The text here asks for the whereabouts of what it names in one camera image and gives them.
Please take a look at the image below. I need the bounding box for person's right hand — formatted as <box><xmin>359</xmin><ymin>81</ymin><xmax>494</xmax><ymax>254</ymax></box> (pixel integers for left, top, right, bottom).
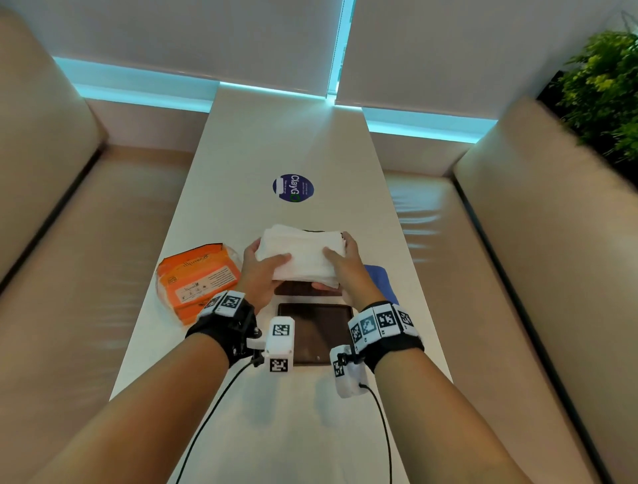
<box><xmin>311</xmin><ymin>232</ymin><xmax>387</xmax><ymax>318</ymax></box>

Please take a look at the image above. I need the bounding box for person's left hand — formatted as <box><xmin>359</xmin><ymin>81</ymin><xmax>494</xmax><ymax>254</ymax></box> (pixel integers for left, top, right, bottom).
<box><xmin>234</xmin><ymin>238</ymin><xmax>292</xmax><ymax>315</ymax></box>

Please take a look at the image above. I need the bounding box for white tissue stack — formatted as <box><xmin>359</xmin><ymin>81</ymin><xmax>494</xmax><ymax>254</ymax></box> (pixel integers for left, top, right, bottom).
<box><xmin>255</xmin><ymin>224</ymin><xmax>347</xmax><ymax>283</ymax></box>

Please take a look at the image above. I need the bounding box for person's left forearm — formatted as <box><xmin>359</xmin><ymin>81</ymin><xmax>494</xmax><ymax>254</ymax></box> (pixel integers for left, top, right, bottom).
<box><xmin>30</xmin><ymin>332</ymin><xmax>231</xmax><ymax>484</ymax></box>

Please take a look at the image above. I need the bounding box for person's right forearm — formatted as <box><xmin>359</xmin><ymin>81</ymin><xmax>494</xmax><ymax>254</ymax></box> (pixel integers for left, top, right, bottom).
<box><xmin>373</xmin><ymin>347</ymin><xmax>535</xmax><ymax>484</ymax></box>

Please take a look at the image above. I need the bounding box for dark brown tissue box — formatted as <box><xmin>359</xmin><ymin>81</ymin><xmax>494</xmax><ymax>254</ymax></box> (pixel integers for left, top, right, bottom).
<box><xmin>273</xmin><ymin>280</ymin><xmax>345</xmax><ymax>298</ymax></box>

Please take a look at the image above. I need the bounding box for blue cloth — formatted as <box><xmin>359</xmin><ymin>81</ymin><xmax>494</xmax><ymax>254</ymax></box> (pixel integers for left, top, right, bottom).
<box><xmin>363</xmin><ymin>264</ymin><xmax>400</xmax><ymax>306</ymax></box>

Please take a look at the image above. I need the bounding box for round blue sticker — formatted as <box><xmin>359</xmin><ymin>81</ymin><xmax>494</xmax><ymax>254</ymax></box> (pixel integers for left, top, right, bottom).
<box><xmin>272</xmin><ymin>174</ymin><xmax>315</xmax><ymax>203</ymax></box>

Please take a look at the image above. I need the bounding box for dark brown box lid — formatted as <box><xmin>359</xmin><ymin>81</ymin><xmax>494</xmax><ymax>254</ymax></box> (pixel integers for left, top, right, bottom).
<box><xmin>277</xmin><ymin>302</ymin><xmax>355</xmax><ymax>368</ymax></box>

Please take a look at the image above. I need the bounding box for orange tissue packet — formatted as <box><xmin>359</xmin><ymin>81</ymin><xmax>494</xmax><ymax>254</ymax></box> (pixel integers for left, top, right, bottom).
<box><xmin>156</xmin><ymin>243</ymin><xmax>242</xmax><ymax>327</ymax></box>

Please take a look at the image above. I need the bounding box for beige sofa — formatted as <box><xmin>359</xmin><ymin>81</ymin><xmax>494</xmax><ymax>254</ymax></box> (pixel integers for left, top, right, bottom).
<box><xmin>0</xmin><ymin>7</ymin><xmax>195</xmax><ymax>484</ymax></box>
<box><xmin>384</xmin><ymin>96</ymin><xmax>638</xmax><ymax>484</ymax></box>

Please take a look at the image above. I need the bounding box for white roller blind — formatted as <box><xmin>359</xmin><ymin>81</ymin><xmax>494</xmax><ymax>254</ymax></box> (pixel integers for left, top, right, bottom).
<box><xmin>11</xmin><ymin>0</ymin><xmax>346</xmax><ymax>98</ymax></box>
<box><xmin>335</xmin><ymin>0</ymin><xmax>624</xmax><ymax>121</ymax></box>

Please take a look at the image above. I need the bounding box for green plant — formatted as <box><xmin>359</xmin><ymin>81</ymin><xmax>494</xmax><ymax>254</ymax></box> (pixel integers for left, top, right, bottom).
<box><xmin>541</xmin><ymin>30</ymin><xmax>638</xmax><ymax>163</ymax></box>

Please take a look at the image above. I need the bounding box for black wrist strap with markers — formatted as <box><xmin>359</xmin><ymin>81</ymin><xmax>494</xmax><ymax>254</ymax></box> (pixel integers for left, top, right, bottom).
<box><xmin>347</xmin><ymin>301</ymin><xmax>426</xmax><ymax>374</ymax></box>
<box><xmin>185</xmin><ymin>290</ymin><xmax>263</xmax><ymax>369</ymax></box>

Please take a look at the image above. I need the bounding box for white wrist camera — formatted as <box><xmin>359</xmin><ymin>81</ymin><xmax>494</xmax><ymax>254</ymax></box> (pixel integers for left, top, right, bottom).
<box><xmin>246</xmin><ymin>316</ymin><xmax>296</xmax><ymax>374</ymax></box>
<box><xmin>329</xmin><ymin>344</ymin><xmax>371</xmax><ymax>399</ymax></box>

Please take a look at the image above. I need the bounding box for black cable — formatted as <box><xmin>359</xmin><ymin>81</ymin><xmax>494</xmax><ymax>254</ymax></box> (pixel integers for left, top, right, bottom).
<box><xmin>359</xmin><ymin>382</ymin><xmax>393</xmax><ymax>484</ymax></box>
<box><xmin>174</xmin><ymin>360</ymin><xmax>255</xmax><ymax>484</ymax></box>

